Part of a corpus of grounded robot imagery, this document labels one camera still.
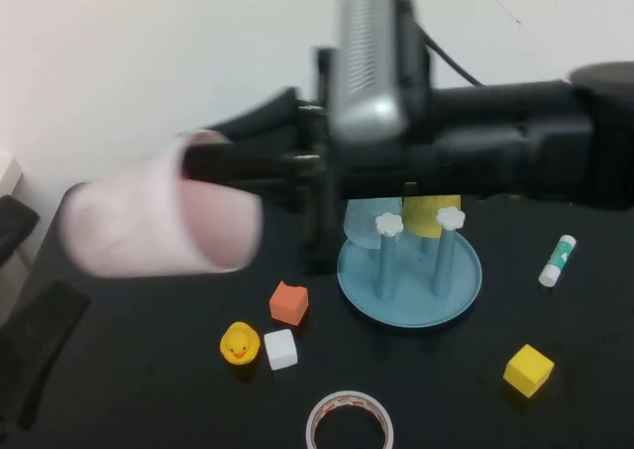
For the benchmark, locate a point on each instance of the blue cup stand with posts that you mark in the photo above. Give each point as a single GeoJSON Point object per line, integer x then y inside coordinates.
{"type": "Point", "coordinates": [411, 306]}

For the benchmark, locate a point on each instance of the clear tape roll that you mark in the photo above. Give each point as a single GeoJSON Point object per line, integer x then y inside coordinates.
{"type": "Point", "coordinates": [351, 396]}

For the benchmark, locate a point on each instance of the light blue plastic cup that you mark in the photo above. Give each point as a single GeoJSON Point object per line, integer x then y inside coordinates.
{"type": "Point", "coordinates": [361, 226]}

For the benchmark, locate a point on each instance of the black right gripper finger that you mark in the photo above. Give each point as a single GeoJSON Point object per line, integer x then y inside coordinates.
{"type": "Point", "coordinates": [267, 114]}
{"type": "Point", "coordinates": [233, 164]}

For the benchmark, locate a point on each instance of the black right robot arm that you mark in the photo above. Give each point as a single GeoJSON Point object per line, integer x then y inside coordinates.
{"type": "Point", "coordinates": [584, 146]}

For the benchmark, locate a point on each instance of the white green glue stick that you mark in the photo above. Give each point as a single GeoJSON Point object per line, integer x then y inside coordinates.
{"type": "Point", "coordinates": [557, 263]}

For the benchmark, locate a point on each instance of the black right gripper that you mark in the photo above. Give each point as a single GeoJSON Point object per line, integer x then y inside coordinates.
{"type": "Point", "coordinates": [460, 142]}

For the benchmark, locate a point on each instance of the yellow foam cube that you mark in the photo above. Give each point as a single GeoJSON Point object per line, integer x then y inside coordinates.
{"type": "Point", "coordinates": [527, 370]}

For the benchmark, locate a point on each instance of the yellow plastic cup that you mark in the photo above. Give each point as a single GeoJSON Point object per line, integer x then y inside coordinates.
{"type": "Point", "coordinates": [421, 221]}

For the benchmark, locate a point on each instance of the yellow rubber duck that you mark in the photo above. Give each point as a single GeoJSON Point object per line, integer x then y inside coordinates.
{"type": "Point", "coordinates": [240, 342]}

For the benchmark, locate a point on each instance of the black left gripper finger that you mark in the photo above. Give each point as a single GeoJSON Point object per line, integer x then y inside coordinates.
{"type": "Point", "coordinates": [47, 350]}
{"type": "Point", "coordinates": [15, 226]}

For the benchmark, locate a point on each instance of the pink plastic cup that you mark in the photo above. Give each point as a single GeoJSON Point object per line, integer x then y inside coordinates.
{"type": "Point", "coordinates": [124, 221]}

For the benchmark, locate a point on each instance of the orange foam cube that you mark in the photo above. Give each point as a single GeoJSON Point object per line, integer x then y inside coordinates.
{"type": "Point", "coordinates": [288, 304]}

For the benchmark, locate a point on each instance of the white foam cube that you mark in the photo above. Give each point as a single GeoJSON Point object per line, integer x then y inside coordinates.
{"type": "Point", "coordinates": [281, 350]}

